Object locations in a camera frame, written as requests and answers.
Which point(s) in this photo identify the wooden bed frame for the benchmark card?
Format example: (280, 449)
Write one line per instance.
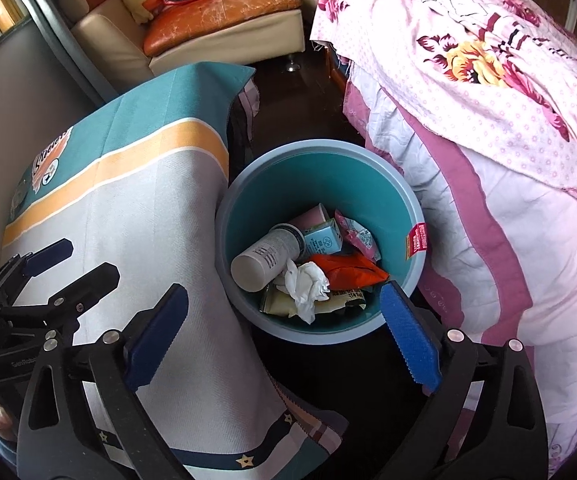
(337, 72)

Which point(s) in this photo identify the teal trash bin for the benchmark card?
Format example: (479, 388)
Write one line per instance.
(278, 185)

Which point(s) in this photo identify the cream leather sofa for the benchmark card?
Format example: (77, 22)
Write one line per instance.
(113, 45)

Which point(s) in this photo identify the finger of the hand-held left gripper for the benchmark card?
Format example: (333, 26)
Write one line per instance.
(48, 256)
(91, 285)

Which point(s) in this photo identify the orange seat cushion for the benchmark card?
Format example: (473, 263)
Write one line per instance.
(218, 15)

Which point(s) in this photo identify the pink white bedsheet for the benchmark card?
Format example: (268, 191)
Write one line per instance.
(518, 260)

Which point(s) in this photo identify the white tissue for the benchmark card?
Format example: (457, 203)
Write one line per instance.
(306, 285)

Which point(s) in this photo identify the pink snack wrapper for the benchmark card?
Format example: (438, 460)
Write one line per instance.
(358, 237)

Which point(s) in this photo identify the pink floral quilt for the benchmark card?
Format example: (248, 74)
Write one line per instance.
(468, 60)

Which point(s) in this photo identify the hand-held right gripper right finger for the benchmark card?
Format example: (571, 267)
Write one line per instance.
(411, 340)

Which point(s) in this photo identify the white plastic bottle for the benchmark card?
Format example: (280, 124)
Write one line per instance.
(261, 260)

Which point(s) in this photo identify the red orange snack packet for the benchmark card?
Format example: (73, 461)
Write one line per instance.
(348, 270)

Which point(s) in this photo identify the striped teal grey tablecloth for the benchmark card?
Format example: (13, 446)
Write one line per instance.
(143, 200)

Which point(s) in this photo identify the pink paper cup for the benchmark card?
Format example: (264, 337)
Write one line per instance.
(311, 220)

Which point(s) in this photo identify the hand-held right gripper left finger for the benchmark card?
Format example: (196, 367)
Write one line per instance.
(156, 340)

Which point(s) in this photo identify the light blue milk carton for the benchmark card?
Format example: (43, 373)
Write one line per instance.
(323, 241)

